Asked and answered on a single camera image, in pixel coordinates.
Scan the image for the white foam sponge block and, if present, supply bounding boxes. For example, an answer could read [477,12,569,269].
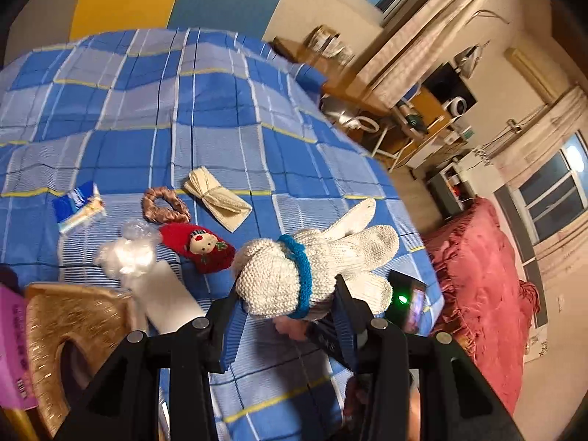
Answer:
[126,260,205,334]

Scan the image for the red snowman sock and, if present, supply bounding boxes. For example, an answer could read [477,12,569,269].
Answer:
[158,223,235,274]

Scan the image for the white knitted glove blue band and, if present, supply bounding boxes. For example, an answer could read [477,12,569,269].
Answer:
[231,198,399,320]

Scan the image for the cream knitted cloth bundle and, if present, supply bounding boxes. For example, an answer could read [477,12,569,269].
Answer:
[183,166,252,232]

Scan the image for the black smartphone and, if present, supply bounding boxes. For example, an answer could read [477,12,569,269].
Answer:
[385,270,427,333]

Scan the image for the clear plastic bag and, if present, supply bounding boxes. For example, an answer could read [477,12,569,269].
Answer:
[95,219,161,281]

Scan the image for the pink ruffled blanket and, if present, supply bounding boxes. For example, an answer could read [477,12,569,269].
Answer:
[424,197,540,413]

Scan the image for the blue white tissue packet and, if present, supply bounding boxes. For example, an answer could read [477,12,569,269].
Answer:
[53,180,107,234]

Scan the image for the blue plaid bed sheet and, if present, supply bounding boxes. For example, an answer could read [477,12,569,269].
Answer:
[0,27,445,441]

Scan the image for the white desk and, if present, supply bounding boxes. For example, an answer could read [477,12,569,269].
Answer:
[406,118,473,169]

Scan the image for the purple cardboard box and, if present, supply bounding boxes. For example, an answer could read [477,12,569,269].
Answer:
[0,265,38,410]

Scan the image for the white small fan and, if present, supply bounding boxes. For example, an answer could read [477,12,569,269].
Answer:
[442,97,467,118]

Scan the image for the wooden side table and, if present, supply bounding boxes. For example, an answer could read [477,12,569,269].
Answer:
[270,36,392,116]

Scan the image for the black monitor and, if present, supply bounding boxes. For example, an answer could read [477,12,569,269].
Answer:
[423,63,477,111]

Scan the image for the right floral curtain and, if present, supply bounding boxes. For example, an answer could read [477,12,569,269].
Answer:
[359,0,486,108]

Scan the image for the packets on side table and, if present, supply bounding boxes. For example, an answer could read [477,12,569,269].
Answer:
[305,25,355,66]

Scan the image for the hanging bag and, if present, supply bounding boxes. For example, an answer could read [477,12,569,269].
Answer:
[453,45,483,79]

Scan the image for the brown braided hair tie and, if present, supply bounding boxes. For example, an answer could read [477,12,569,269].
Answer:
[140,186,191,225]

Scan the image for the wall air conditioner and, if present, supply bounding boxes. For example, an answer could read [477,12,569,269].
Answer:
[504,48,559,105]

